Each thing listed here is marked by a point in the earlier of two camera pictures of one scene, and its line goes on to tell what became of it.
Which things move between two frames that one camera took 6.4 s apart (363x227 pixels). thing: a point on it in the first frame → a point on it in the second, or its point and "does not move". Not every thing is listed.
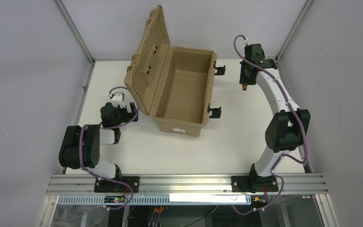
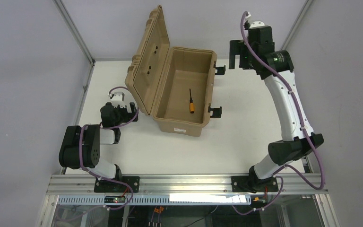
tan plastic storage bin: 171,85 does not move
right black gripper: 245,77 → 240,54
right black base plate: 245,184 does not move
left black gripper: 132,110 does not move
